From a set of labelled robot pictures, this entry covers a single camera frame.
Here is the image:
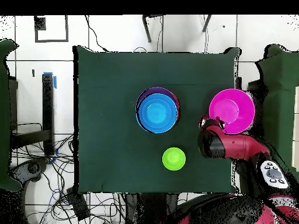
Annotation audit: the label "large blue bowl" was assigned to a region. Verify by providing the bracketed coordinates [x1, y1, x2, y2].
[135, 93, 179, 134]

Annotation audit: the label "small blue bowl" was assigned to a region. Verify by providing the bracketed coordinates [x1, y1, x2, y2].
[141, 97, 175, 130]

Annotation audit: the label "large pink bowl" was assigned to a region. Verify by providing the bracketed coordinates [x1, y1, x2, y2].
[208, 88, 256, 135]

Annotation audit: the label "green bowl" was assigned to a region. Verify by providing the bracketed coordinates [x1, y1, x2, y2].
[162, 146, 187, 171]

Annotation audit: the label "dark green table cloth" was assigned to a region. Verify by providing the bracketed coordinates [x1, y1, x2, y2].
[73, 45, 241, 195]

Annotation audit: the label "black metal leg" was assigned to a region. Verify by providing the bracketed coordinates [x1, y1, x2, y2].
[201, 15, 213, 33]
[142, 15, 165, 43]

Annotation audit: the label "black stand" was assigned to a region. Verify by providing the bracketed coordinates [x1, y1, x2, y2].
[10, 72, 57, 156]
[234, 76, 267, 113]

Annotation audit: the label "black power adapter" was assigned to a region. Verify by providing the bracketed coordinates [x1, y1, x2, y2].
[66, 187, 91, 221]

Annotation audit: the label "black office chair base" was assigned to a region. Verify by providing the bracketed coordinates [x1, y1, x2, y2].
[10, 158, 48, 185]

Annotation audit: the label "green covered side table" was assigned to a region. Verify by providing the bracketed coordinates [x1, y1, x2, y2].
[255, 44, 299, 183]
[0, 38, 23, 192]

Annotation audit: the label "white boxes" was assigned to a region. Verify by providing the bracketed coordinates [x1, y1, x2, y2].
[291, 86, 299, 172]

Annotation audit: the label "tangle of cables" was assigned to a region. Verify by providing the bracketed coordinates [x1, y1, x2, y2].
[11, 134, 127, 224]

